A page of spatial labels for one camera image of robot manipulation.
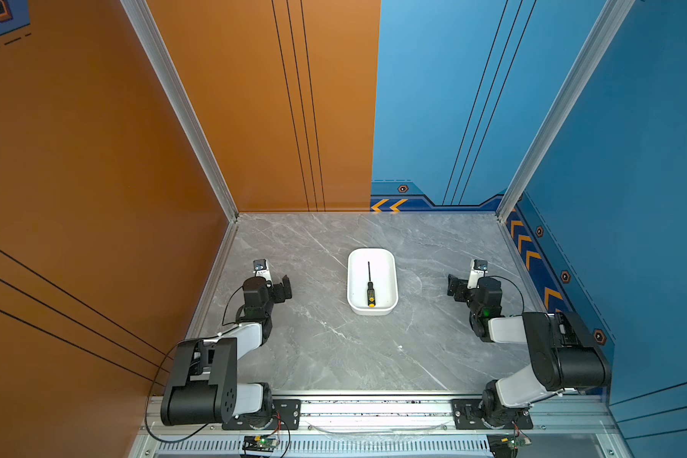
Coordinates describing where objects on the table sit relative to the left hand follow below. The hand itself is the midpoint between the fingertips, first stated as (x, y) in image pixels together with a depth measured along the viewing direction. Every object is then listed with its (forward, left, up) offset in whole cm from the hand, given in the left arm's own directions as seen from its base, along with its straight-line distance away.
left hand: (272, 274), depth 92 cm
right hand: (+2, -64, -3) cm, 64 cm away
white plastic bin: (+6, -37, -8) cm, 39 cm away
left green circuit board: (-45, -4, -9) cm, 45 cm away
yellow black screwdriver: (-2, -32, -7) cm, 33 cm away
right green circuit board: (-44, -64, -8) cm, 78 cm away
